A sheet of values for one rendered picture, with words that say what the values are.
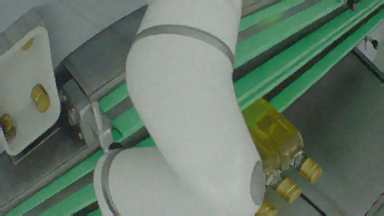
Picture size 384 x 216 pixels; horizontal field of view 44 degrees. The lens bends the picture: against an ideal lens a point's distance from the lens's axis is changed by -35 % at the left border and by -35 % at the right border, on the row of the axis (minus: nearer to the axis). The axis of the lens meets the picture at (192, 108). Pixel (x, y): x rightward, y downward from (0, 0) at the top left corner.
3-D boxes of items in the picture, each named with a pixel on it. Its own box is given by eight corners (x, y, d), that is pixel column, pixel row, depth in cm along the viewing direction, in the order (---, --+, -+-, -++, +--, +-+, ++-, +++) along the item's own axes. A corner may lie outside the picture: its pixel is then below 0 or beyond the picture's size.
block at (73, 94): (68, 125, 105) (85, 150, 101) (58, 87, 99) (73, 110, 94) (80, 115, 107) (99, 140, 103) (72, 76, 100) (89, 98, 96)
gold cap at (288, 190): (273, 196, 101) (286, 207, 98) (275, 184, 98) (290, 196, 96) (287, 185, 102) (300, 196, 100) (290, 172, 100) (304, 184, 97)
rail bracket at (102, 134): (88, 156, 103) (131, 204, 95) (68, 84, 91) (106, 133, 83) (100, 149, 104) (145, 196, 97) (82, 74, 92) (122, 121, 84)
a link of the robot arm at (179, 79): (98, 47, 58) (66, 185, 51) (218, 11, 49) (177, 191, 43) (188, 116, 67) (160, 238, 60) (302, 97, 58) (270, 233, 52)
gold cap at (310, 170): (308, 154, 101) (320, 166, 99) (312, 158, 104) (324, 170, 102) (295, 171, 101) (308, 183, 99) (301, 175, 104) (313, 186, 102)
